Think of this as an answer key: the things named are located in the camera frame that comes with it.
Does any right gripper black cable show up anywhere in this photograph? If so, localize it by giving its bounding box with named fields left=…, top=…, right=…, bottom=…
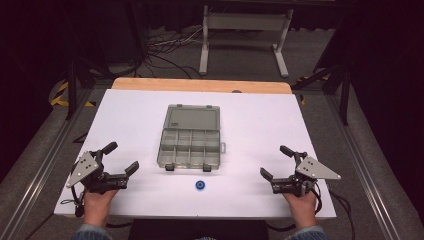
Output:
left=266, top=182, right=356, bottom=240

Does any black stand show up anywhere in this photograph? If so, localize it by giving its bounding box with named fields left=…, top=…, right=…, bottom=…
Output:
left=65, top=58, right=111, bottom=122
left=292, top=63, right=352, bottom=127

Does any person's left hand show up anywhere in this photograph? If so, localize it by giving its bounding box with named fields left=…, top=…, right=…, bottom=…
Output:
left=82, top=189, right=119, bottom=228

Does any person's dark clothing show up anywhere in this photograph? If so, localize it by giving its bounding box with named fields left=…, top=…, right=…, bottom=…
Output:
left=127, top=218, right=270, bottom=240

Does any metal floor rail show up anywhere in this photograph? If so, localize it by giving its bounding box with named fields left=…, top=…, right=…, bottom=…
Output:
left=0, top=89, right=98, bottom=240
left=325, top=95, right=403, bottom=240

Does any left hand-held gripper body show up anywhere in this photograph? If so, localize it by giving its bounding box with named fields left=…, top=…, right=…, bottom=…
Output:
left=65, top=149, right=130, bottom=196

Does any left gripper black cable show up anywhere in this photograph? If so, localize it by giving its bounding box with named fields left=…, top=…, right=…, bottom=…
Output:
left=59, top=186, right=86, bottom=219

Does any bundle of floor cables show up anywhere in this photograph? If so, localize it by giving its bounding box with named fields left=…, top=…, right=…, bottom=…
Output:
left=143, top=25, right=205, bottom=80

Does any yellow black floor tape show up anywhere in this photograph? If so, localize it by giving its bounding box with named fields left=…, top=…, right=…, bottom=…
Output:
left=49, top=81, right=97, bottom=108

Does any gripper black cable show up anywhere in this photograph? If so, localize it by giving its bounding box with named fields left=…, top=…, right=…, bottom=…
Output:
left=266, top=182, right=356, bottom=240
left=59, top=186, right=86, bottom=219

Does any white metal stand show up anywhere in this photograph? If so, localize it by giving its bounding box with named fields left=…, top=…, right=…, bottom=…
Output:
left=198, top=4, right=295, bottom=79

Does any person's right hand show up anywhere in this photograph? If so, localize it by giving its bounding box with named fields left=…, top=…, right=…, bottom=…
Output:
left=282, top=191, right=319, bottom=231

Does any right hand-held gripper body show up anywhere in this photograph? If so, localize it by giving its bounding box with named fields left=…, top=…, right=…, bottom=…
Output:
left=271, top=151, right=342, bottom=198

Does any clear plastic compartment box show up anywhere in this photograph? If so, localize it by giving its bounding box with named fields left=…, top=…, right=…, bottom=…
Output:
left=156, top=103, right=227, bottom=173

